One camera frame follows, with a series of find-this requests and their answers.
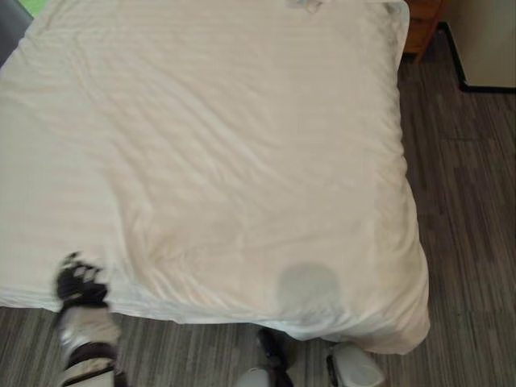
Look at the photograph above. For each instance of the silver robot right leg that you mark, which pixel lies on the silver robot right leg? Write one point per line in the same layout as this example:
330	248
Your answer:
354	364

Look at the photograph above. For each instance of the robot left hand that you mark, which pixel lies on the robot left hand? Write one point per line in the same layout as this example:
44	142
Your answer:
78	278

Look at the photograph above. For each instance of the green object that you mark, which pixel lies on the green object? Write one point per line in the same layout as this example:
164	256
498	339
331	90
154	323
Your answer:
37	6

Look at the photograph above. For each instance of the white cabinet with black base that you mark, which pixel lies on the white cabinet with black base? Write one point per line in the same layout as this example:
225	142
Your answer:
483	40

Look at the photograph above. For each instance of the grey upholstered headboard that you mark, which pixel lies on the grey upholstered headboard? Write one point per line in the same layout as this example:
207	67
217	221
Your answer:
10	24

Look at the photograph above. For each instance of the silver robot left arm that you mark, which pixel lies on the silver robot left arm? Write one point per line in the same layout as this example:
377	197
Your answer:
89	342

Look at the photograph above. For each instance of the white duvet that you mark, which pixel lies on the white duvet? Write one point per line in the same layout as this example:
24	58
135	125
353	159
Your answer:
209	161

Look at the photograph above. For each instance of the wooden nightstand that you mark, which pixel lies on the wooden nightstand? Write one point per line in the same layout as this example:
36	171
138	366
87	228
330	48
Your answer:
424	24

